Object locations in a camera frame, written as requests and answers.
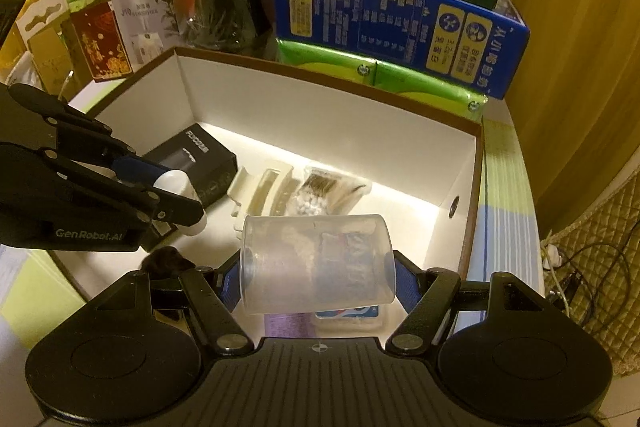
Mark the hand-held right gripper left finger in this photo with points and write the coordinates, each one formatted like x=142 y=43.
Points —
x=231 y=287

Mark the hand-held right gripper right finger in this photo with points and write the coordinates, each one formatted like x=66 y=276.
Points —
x=406 y=282

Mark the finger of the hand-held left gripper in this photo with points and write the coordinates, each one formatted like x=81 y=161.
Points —
x=140 y=169
x=175 y=209

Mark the small white bottle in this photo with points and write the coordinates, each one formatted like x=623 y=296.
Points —
x=172 y=182

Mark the dark velvet scrunchie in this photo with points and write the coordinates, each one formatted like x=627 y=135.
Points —
x=167 y=263

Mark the purple tube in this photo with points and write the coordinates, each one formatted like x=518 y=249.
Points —
x=290 y=326

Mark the clear plastic cup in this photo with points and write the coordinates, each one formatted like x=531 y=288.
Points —
x=310 y=262

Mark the white hair claw clip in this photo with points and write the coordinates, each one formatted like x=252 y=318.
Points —
x=260 y=192

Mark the bag of cotton swabs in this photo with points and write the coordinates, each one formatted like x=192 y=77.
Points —
x=325 y=189

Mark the brown cardboard box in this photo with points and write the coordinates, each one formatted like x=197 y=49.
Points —
x=350 y=142

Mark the small black box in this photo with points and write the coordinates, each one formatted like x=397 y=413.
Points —
x=205 y=157

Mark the blue and white packet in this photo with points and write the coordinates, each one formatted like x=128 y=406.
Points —
x=350 y=313

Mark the red gift box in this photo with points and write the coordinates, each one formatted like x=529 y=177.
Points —
x=100 y=42

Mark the white plug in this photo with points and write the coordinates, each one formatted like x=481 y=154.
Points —
x=551 y=255

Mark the white product box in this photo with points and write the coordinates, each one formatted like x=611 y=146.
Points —
x=145 y=17

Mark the tan hanging package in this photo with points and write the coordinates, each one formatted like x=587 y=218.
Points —
x=45 y=47

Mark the chair with quilted cover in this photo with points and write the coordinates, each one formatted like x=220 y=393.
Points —
x=600 y=232

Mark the lime green carton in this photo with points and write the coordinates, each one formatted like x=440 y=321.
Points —
x=380 y=77

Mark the blue carton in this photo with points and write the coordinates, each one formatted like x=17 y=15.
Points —
x=350 y=17

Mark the yellow curtain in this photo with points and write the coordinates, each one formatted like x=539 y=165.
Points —
x=580 y=32

